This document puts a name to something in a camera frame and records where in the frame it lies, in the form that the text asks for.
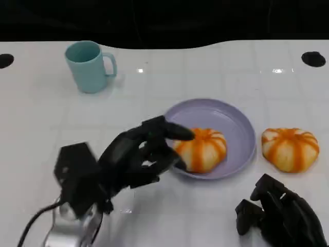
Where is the orange and white toy bread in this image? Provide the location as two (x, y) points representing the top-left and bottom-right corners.
(172, 128), (228, 173)
(261, 127), (320, 173)

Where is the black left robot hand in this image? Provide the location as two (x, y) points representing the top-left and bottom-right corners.
(97, 115), (195, 205)

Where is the pale green mug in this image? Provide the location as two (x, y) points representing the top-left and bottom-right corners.
(64, 40), (118, 94)

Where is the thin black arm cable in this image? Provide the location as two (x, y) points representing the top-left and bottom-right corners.
(86, 203), (105, 247)

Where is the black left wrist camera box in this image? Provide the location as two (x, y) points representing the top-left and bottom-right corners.
(53, 141), (114, 219)

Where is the black table cable grommet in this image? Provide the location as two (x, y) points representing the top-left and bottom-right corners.
(0, 53), (15, 69)
(301, 51), (326, 68)

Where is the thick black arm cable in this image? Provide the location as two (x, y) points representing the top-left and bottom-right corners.
(16, 200), (65, 247)

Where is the lilac plate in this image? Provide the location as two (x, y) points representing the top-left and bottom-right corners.
(162, 98), (258, 180)

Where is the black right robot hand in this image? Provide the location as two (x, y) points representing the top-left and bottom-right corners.
(234, 173), (327, 247)

